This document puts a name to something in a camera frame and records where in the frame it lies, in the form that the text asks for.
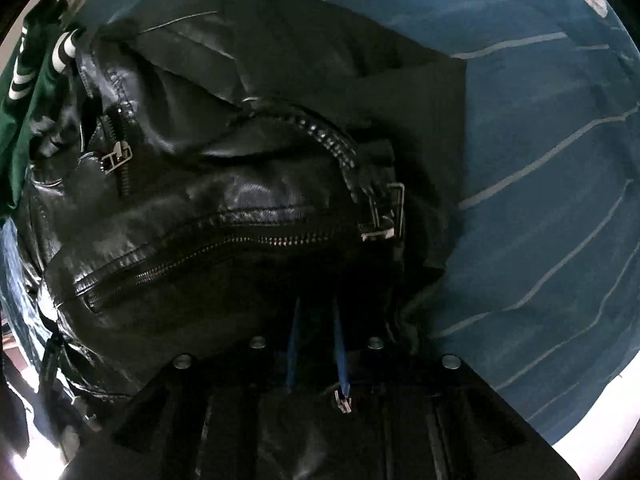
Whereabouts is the green striped track jacket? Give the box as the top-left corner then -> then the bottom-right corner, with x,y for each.
1,0 -> 85,220

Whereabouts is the blue striped bed sheet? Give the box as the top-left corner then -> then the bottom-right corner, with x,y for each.
0,0 -> 640,449

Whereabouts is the black leather jacket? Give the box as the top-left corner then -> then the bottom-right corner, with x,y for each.
14,0 -> 466,479

